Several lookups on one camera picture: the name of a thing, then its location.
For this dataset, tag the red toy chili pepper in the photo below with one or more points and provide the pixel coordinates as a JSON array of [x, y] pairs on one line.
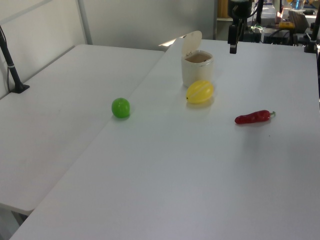
[[253, 117]]

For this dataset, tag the white cup with lid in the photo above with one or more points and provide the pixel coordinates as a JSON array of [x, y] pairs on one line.
[[197, 67]]

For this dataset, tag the dark robot gripper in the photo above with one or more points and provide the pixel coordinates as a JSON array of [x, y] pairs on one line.
[[240, 7]]

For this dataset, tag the black camera pole with base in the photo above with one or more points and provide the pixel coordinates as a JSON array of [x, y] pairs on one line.
[[11, 70]]

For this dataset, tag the brown wooden box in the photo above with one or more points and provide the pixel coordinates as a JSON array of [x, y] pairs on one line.
[[298, 18]]

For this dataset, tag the green toy apple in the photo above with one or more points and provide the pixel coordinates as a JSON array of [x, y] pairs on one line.
[[120, 108]]

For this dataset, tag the black electronics box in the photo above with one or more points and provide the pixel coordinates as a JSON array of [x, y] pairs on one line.
[[280, 37]]

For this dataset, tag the aluminium partition post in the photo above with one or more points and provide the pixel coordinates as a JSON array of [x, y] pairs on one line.
[[85, 22]]

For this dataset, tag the black clamp stand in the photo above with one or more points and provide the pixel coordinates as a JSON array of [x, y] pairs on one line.
[[312, 37]]

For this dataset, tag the yellow toy melon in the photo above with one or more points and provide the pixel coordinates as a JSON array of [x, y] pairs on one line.
[[200, 91]]

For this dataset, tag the yellow measuring device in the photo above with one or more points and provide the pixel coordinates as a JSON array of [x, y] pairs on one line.
[[286, 24]]

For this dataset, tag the thin black background pole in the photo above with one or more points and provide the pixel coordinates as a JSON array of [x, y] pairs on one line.
[[259, 11]]

